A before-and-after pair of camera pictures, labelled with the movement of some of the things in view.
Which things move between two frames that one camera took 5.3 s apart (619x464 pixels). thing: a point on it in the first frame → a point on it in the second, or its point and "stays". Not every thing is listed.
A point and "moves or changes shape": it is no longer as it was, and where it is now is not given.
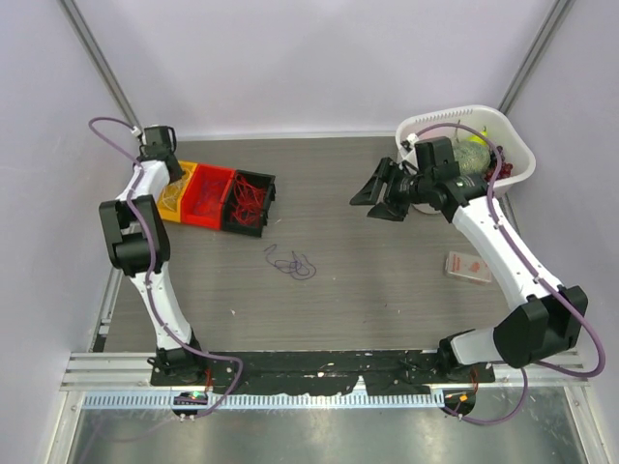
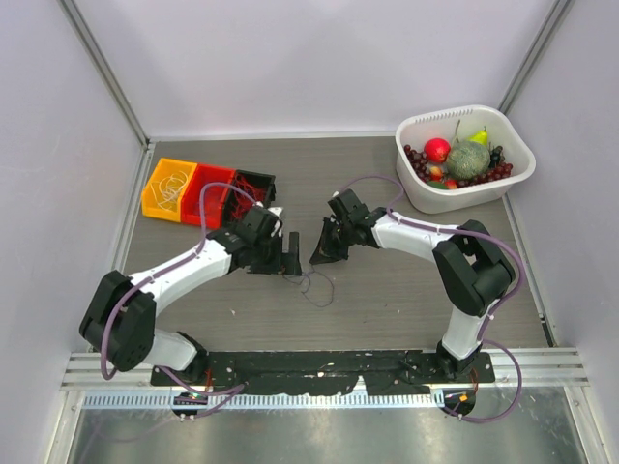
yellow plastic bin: x=172 y=195 stays
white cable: x=170 y=195 stays
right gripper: x=368 y=195 → x=325 y=251
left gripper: x=180 y=173 → x=283 y=262
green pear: x=479 y=139 stays
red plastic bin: x=203 y=196 stays
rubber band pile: x=293 y=266 moves or changes shape
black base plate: x=309 y=372 stays
